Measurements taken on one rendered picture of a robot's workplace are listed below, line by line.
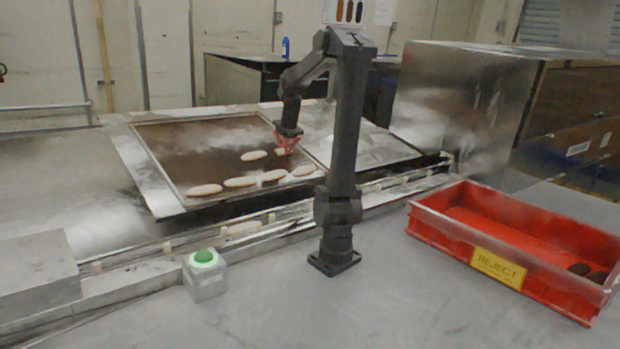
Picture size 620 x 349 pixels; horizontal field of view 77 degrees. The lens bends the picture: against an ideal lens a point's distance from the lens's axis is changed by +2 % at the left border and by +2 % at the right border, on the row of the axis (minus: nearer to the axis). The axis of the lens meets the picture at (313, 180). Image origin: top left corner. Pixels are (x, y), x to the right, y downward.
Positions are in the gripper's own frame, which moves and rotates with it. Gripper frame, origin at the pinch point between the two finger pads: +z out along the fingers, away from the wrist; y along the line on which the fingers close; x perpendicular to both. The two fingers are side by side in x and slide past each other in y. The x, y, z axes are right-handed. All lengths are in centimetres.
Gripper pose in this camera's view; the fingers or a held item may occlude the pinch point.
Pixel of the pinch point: (284, 149)
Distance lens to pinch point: 134.1
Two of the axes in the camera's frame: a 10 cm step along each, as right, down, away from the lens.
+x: -7.7, 1.9, -6.1
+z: -1.9, 8.4, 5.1
